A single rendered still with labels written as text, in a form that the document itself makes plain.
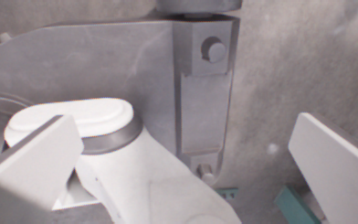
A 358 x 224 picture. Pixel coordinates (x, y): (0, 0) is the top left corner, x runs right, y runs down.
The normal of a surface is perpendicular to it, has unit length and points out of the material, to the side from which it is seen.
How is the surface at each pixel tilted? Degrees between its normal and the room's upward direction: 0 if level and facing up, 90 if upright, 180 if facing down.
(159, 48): 0
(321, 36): 0
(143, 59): 0
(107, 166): 90
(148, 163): 90
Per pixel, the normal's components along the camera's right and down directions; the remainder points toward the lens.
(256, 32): 0.18, 0.51
